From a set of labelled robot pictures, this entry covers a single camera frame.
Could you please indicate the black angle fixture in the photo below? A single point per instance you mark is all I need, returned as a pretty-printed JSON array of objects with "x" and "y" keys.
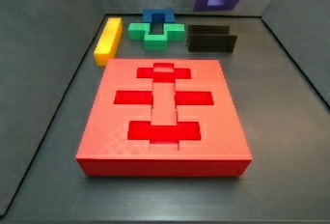
[{"x": 210, "y": 38}]

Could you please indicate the red puzzle board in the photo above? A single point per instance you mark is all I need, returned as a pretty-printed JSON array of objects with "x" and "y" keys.
[{"x": 164, "y": 121}]

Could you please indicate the green cross-shaped block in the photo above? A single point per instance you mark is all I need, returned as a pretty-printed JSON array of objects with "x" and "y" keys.
[{"x": 140, "y": 32}]

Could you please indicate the blue U-shaped block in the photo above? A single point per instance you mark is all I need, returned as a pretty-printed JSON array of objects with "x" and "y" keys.
[{"x": 158, "y": 16}]

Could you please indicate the yellow bar block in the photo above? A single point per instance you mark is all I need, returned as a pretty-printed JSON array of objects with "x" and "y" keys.
[{"x": 109, "y": 41}]

